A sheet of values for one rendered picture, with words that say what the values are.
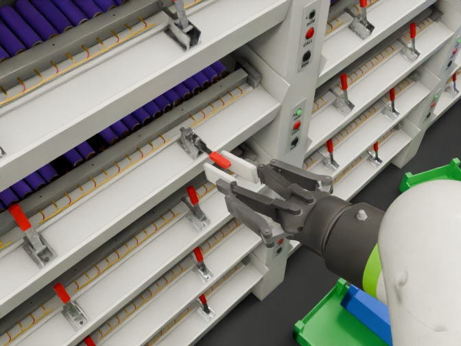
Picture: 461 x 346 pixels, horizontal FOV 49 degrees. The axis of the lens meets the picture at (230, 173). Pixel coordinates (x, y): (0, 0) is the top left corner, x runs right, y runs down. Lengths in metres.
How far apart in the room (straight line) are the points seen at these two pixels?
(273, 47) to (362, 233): 0.37
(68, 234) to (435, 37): 1.06
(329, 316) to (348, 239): 0.92
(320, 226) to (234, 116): 0.30
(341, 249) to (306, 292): 0.94
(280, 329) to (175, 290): 0.44
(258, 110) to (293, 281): 0.77
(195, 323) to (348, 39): 0.74
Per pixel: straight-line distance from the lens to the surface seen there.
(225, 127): 0.82
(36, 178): 0.74
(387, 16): 1.11
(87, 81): 0.61
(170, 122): 0.78
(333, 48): 0.99
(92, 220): 0.73
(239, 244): 1.16
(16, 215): 0.67
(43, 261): 0.71
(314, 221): 0.61
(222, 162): 0.73
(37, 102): 0.59
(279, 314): 1.48
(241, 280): 1.34
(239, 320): 1.46
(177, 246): 0.93
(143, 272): 0.91
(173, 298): 1.10
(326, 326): 1.47
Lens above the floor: 1.34
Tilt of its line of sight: 50 degrees down
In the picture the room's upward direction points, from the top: straight up
